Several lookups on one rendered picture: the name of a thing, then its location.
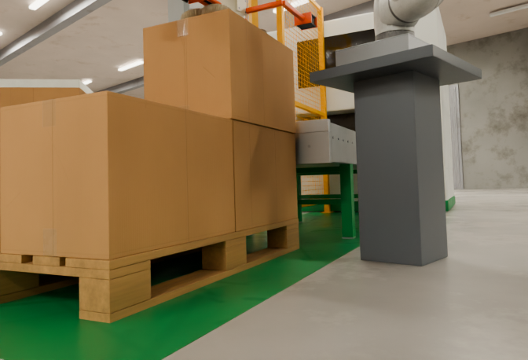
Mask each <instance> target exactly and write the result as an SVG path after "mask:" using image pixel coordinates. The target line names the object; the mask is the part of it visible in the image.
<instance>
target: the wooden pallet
mask: <svg viewBox="0 0 528 360"><path fill-rule="evenodd" d="M264 231H267V247H268V248H264V249H262V250H259V251H256V252H252V253H250V254H247V250H246V236H248V235H252V234H255V233H261V232H264ZM297 249H299V219H298V218H297V219H290V220H287V221H283V222H277V223H273V224H269V225H265V226H259V227H255V228H251V229H248V230H241V231H237V232H234V233H227V234H224V235H220V236H217V237H210V238H206V239H203V240H198V241H192V242H189V243H184V244H178V245H175V246H170V247H167V248H161V249H157V250H153V251H150V252H143V253H139V254H136V255H129V256H125V257H122V258H118V259H111V260H103V259H78V258H66V257H53V256H40V255H17V254H4V253H0V304H1V303H7V302H10V301H13V300H16V299H22V298H25V297H28V296H33V295H37V294H40V293H43V292H48V291H52V290H54V289H58V288H63V287H67V286H69V285H75V284H78V283H79V319H85V320H90V321H100V322H106V323H112V322H114V321H118V320H119V319H122V318H125V317H127V316H130V315H132V314H135V313H137V312H139V311H142V310H145V309H148V308H150V307H153V306H155V305H157V304H160V303H163V302H165V301H168V300H170V299H173V298H175V297H178V296H181V295H183V294H186V293H187V292H191V291H193V290H195V289H198V288H201V287H204V286H205V285H209V284H211V283H213V282H216V281H219V280H221V279H223V278H226V277H229V276H231V275H234V274H237V273H239V272H241V271H243V270H246V269H249V268H252V267H253V266H257V265H259V264H261V263H264V262H267V261H269V260H271V259H275V258H277V257H279V256H282V255H285V254H287V253H289V252H293V251H294V250H297ZM200 251H202V270H198V271H196V272H193V273H190V274H186V275H184V276H181V277H177V278H175V279H172V280H169V281H165V282H163V283H160V284H158V285H153V286H151V270H150V268H151V264H153V263H158V262H162V261H165V260H168V259H173V258H177V257H180V256H183V255H188V254H192V253H194V252H200ZM39 274H47V275H43V276H39Z"/></svg>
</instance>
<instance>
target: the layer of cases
mask: <svg viewBox="0 0 528 360"><path fill-rule="evenodd" d="M297 218H298V206H297V181H296V158H295V134H291V133H288V132H284V131H280V130H274V129H271V128H267V127H261V126H257V125H254V124H250V123H244V122H241V121H236V120H233V119H227V118H223V117H220V116H213V115H210V114H206V113H202V112H196V111H193V110H189V109H185V108H179V107H175V106H172V105H166V104H162V103H159V102H155V101H149V100H145V99H141V98H138V97H131V96H128V95H125V94H118V93H115V92H111V91H107V90H106V91H101V92H96V93H91V94H81V95H76V96H71V97H62V98H56V99H51V100H46V101H36V102H31V103H26V104H21V105H11V106H6V107H1V108H0V253H4V254H17V255H40V256H53V257H66V258H78V259H103V260H111V259H118V258H122V257H125V256H129V255H136V254H139V253H143V252H150V251H153V250H157V249H161V248H167V247H170V246H175V245H178V244H184V243H189V242H192V241H198V240H203V239H206V238H210V237H217V236H220V235H224V234H227V233H234V232H237V231H241V230H248V229H251V228H255V227H259V226H265V225H269V224H273V223H277V222H283V221H287V220H290V219H297Z"/></svg>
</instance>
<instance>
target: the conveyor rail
mask: <svg viewBox="0 0 528 360"><path fill-rule="evenodd" d="M330 127H331V131H330V132H331V147H332V162H331V163H337V164H350V163H351V164H353V165H354V166H357V152H356V132H355V131H353V130H350V129H347V128H345V127H341V126H339V125H336V124H334V123H330Z"/></svg>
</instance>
